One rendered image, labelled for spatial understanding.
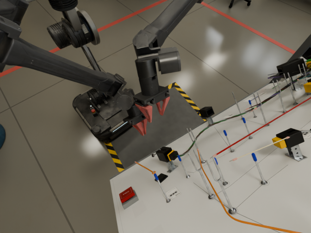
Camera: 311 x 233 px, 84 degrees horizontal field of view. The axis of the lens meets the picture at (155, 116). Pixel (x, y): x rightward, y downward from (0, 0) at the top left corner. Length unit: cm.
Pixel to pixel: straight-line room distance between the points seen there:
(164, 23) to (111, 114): 134
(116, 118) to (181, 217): 142
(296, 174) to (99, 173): 164
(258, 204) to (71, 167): 177
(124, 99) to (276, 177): 49
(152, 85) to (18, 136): 209
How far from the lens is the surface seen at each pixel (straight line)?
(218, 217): 48
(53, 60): 54
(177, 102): 217
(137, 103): 54
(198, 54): 282
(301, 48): 131
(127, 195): 65
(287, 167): 57
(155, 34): 56
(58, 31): 166
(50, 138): 224
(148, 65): 50
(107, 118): 180
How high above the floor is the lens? 177
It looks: 60 degrees down
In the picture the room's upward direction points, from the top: straight up
